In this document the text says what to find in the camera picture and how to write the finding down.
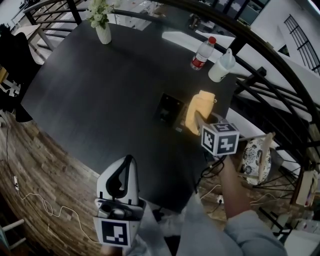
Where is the person's light grey clothing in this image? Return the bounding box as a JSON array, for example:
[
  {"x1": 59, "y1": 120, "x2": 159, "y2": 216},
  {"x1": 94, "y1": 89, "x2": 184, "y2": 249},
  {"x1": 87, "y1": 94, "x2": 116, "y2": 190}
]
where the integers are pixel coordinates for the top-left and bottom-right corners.
[{"x1": 124, "y1": 192, "x2": 289, "y2": 256}]

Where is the person's left forearm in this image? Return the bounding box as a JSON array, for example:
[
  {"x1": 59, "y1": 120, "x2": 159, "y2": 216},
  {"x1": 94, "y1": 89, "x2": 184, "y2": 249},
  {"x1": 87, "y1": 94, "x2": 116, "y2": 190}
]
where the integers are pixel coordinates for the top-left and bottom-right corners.
[{"x1": 100, "y1": 246, "x2": 125, "y2": 256}]

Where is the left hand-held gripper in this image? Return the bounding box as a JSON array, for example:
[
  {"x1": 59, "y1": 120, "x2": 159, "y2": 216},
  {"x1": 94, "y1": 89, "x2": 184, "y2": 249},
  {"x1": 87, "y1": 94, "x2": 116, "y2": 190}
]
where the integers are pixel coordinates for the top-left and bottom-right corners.
[{"x1": 92, "y1": 154, "x2": 147, "y2": 248}]

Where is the white flower bouquet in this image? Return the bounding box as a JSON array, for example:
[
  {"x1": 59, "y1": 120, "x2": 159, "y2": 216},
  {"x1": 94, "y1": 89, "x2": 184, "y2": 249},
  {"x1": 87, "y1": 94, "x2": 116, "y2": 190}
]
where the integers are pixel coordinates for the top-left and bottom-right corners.
[{"x1": 86, "y1": 0, "x2": 115, "y2": 29}]

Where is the person's right forearm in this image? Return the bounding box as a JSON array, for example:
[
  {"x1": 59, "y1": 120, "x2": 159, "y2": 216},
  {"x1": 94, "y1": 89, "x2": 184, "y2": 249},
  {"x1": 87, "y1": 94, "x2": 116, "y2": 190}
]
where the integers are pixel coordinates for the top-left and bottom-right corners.
[{"x1": 218, "y1": 154, "x2": 254, "y2": 221}]

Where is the white ribbed vase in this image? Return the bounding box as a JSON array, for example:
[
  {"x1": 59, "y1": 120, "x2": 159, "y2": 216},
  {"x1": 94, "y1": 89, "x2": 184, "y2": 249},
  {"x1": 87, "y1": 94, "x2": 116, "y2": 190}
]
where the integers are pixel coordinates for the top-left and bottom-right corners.
[{"x1": 95, "y1": 21, "x2": 112, "y2": 46}]

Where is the beige paper bag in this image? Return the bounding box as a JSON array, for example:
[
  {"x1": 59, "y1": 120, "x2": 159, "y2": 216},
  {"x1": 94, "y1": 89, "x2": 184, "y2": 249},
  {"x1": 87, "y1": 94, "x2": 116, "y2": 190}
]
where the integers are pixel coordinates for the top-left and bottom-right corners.
[{"x1": 295, "y1": 169, "x2": 320, "y2": 208}]

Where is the white cartoon mug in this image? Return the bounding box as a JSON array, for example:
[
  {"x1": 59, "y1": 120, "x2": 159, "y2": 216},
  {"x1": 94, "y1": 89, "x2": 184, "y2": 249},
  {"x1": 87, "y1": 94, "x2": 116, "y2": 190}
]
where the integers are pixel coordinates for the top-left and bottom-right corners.
[{"x1": 207, "y1": 59, "x2": 232, "y2": 83}]

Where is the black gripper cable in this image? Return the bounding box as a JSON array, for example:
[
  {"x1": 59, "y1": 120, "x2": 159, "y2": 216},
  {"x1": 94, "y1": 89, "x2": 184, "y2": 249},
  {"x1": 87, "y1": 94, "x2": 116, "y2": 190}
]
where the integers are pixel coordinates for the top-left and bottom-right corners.
[{"x1": 199, "y1": 156, "x2": 226, "y2": 194}]

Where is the clear red-capped water bottle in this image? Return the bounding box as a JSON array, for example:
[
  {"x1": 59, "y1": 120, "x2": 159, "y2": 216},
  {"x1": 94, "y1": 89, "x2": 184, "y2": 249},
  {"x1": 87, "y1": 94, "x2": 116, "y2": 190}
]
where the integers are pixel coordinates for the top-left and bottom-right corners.
[{"x1": 190, "y1": 36, "x2": 217, "y2": 71}]

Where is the long white cable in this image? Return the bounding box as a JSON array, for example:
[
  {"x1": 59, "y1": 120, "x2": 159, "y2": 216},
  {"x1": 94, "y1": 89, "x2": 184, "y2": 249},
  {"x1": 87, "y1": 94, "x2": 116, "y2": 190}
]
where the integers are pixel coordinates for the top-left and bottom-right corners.
[{"x1": 13, "y1": 186, "x2": 101, "y2": 245}]

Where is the orange cloth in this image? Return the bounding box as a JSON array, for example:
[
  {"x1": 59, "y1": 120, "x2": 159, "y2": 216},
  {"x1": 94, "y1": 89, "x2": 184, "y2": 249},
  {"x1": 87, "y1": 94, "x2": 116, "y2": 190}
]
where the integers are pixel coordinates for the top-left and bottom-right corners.
[{"x1": 184, "y1": 90, "x2": 218, "y2": 137}]

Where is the pale wooden chair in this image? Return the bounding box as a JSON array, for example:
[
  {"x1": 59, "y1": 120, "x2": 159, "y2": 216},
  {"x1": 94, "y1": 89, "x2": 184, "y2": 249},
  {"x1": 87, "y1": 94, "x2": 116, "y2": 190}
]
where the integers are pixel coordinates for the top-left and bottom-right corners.
[{"x1": 237, "y1": 131, "x2": 284, "y2": 188}]

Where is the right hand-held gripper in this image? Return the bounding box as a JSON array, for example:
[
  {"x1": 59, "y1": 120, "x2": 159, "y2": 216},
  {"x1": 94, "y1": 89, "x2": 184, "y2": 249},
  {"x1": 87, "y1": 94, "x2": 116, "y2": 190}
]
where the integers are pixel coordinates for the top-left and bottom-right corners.
[{"x1": 194, "y1": 111, "x2": 240, "y2": 157}]

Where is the short white cable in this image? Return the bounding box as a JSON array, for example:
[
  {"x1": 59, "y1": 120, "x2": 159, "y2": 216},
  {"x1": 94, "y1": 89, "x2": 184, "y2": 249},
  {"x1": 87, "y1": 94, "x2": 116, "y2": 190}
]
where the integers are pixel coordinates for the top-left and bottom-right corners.
[{"x1": 249, "y1": 191, "x2": 279, "y2": 206}]

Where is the light wooden desk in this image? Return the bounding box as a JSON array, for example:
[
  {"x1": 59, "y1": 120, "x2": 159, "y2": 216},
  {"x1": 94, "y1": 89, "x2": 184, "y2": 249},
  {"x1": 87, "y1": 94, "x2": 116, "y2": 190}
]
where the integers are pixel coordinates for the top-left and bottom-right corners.
[{"x1": 12, "y1": 23, "x2": 56, "y2": 58}]

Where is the dark table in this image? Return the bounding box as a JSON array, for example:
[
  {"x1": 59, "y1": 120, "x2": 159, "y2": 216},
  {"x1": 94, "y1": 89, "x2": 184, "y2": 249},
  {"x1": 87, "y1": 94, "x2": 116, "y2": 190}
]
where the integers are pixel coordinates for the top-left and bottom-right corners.
[{"x1": 23, "y1": 0, "x2": 320, "y2": 208}]

